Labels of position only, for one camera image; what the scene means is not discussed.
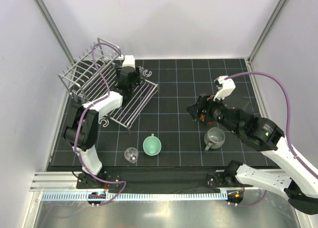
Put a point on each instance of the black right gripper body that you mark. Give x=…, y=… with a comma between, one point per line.
x=214, y=112

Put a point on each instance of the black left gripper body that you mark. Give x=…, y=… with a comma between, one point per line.
x=136, y=79

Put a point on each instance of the orange glazed ceramic mug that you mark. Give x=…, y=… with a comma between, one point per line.
x=202, y=118

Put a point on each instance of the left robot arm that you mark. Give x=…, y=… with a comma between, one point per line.
x=81, y=130

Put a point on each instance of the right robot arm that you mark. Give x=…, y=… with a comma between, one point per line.
x=299, y=187

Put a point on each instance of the grey rack hook back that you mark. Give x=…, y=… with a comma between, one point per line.
x=144, y=73

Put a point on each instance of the grey rack hook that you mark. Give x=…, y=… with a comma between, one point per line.
x=104, y=122
x=144, y=73

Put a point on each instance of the grey metal dish rack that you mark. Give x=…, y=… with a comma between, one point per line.
x=84, y=83

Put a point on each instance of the grey rack hook front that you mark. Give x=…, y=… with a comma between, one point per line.
x=104, y=122

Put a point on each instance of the grey ceramic mug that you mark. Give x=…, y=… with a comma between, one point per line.
x=214, y=138

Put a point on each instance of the black grid mat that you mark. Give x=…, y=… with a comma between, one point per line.
x=182, y=140

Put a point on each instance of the mint green mug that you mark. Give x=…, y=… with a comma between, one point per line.
x=151, y=145

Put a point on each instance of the small clear glass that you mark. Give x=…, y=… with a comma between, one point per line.
x=131, y=155

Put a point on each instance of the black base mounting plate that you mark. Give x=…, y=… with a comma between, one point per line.
x=156, y=180

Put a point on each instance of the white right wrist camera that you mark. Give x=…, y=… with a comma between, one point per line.
x=225, y=86

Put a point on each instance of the aluminium frame post left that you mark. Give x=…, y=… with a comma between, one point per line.
x=54, y=29

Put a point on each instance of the aluminium frame post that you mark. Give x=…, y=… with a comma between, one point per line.
x=54, y=29
x=280, y=5

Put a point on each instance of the aluminium frame post right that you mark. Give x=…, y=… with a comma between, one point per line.
x=280, y=5

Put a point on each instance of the white slotted cable duct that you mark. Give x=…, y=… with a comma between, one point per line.
x=91, y=196

